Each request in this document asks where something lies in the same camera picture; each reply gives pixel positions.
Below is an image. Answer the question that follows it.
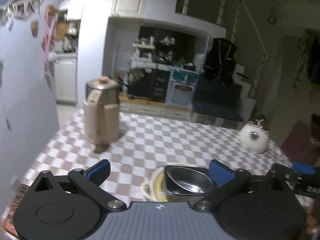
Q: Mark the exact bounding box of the beige thermos jug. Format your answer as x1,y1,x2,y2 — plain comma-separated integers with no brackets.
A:
84,76,120,146

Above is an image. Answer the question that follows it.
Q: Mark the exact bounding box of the floral yellow-rimmed bowl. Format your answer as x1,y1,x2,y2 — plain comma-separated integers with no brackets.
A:
152,171,168,202

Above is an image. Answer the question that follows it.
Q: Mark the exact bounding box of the cream two-handled bowl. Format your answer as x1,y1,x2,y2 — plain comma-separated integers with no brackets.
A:
140,166,164,202

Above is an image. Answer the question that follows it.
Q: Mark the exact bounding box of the black jacket on chair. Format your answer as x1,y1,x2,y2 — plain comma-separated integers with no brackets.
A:
203,38,237,81

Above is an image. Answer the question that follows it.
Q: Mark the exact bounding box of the dark blue folding chair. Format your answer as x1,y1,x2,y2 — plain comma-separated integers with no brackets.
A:
192,74,244,122

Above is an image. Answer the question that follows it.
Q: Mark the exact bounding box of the checkered tablecloth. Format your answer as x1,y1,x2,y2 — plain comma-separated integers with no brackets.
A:
22,111,291,204

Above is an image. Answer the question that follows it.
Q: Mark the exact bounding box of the small oval steel bowl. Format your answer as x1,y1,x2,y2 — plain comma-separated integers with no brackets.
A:
164,165,214,196

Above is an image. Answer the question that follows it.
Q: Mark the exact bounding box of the silver balloon-dog figurine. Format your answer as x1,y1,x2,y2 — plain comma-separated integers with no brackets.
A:
255,119,264,131

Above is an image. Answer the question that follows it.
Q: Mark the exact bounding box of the white cat-shaped ceramic cover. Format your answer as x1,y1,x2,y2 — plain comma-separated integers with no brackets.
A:
238,121,269,154

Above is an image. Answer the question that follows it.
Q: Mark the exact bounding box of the maroon floor mat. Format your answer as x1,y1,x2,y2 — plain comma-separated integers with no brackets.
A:
280,121,319,165

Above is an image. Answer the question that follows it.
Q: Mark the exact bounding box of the poizon storage box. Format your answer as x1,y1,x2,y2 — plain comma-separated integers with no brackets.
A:
165,67,199,109

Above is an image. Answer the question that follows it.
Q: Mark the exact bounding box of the black have-a-nice-day cloth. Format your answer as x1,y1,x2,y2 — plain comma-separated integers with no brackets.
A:
127,68,170,102

